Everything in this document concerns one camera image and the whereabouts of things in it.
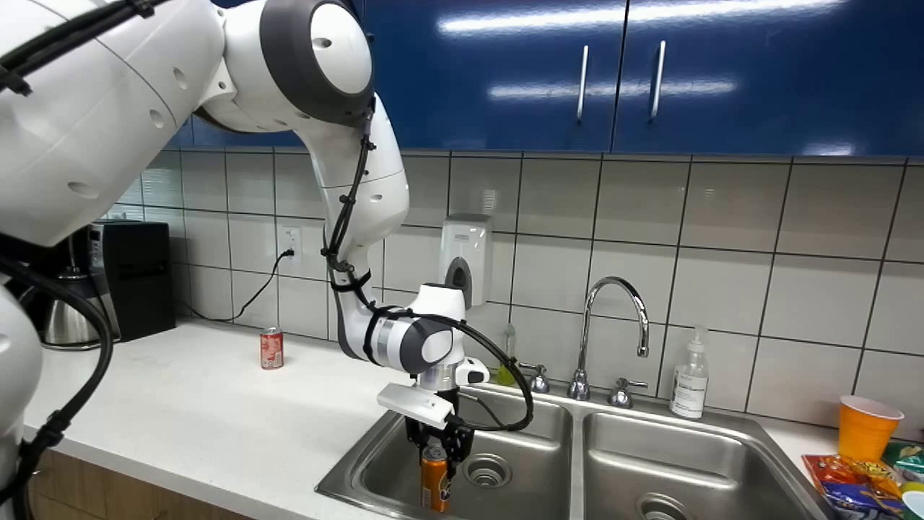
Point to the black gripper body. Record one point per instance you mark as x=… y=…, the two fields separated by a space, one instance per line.
x=454 y=436

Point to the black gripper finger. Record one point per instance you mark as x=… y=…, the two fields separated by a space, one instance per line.
x=458 y=468
x=415 y=445

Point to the orange soda can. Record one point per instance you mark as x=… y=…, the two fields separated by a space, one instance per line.
x=435 y=475

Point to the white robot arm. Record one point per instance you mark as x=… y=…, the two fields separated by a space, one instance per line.
x=93 y=90

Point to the stainless steel double sink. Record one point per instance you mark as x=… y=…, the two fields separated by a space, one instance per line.
x=585 y=461

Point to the red soda can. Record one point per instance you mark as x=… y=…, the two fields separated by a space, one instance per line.
x=272 y=348

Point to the green dish soap bottle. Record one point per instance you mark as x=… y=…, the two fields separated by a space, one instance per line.
x=504 y=374

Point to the chrome gooseneck faucet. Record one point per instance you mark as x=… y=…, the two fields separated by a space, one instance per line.
x=588 y=352

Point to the clear hand soap bottle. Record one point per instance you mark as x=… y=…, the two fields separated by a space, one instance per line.
x=691 y=378

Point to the black appliance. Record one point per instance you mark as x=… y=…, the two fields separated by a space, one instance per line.
x=136 y=266

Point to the steel coffee carafe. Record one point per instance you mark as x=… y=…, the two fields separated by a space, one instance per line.
x=68 y=326

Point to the orange plastic cup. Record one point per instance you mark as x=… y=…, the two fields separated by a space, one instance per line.
x=864 y=429

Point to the colourful snack bags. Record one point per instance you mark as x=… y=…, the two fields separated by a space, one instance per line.
x=890 y=488

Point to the blue upper cabinets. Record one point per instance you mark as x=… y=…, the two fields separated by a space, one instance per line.
x=650 y=77

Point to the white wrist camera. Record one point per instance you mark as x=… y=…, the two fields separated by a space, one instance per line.
x=418 y=403

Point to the white wall soap dispenser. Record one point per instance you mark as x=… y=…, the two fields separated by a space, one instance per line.
x=464 y=259

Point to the white wall outlet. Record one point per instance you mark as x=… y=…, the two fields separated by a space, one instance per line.
x=291 y=248

